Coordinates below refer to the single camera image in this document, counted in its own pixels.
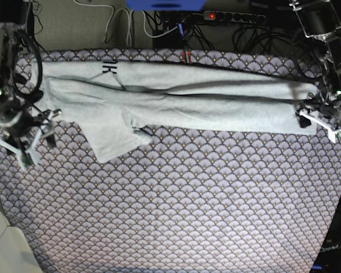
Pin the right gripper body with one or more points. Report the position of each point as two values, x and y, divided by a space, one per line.
23 132

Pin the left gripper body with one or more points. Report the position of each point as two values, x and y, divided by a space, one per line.
329 107

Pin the light grey T-shirt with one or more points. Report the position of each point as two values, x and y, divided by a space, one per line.
112 102

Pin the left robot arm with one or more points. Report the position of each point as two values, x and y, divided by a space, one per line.
319 21

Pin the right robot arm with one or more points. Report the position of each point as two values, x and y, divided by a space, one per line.
17 30

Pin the white plastic bin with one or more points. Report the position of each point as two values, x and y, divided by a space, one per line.
15 252

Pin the fan-patterned tablecloth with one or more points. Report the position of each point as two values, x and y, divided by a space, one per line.
190 201

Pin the black power strip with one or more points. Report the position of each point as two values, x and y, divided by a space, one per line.
222 16

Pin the red table clamp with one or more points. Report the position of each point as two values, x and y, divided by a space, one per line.
186 57

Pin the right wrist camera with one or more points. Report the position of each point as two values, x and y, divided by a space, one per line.
28 158

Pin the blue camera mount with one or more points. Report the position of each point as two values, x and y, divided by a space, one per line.
165 5

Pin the black box with cables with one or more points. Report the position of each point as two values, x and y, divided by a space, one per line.
171 40

